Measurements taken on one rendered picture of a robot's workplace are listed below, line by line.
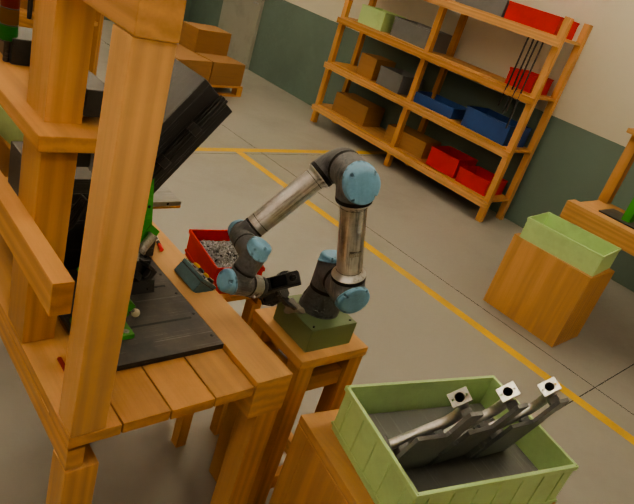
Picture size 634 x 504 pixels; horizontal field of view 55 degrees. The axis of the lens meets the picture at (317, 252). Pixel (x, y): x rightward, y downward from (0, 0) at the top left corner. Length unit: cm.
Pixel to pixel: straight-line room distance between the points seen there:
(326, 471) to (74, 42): 134
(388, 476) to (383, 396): 32
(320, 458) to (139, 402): 57
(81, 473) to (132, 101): 99
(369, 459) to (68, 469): 80
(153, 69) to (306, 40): 862
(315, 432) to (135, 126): 113
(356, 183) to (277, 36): 861
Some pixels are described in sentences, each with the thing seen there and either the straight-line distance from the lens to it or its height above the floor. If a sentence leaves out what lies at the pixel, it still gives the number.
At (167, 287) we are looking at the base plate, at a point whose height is 90.
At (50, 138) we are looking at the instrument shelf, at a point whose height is 154.
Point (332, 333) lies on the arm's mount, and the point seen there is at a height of 92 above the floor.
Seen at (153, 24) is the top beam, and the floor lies 188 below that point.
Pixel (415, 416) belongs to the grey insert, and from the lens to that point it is 211.
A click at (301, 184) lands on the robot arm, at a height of 143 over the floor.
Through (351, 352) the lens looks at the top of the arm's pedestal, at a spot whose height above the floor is 84.
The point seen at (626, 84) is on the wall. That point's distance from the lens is 700.
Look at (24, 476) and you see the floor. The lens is 277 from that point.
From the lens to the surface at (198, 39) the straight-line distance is 867.
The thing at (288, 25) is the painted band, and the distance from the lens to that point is 1016.
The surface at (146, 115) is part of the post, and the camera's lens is 125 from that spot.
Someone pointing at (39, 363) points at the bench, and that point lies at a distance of 187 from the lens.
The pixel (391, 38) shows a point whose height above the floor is 141.
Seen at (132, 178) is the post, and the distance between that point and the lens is 129.
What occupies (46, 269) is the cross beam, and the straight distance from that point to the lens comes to 152.
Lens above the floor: 207
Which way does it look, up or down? 25 degrees down
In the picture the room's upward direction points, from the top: 18 degrees clockwise
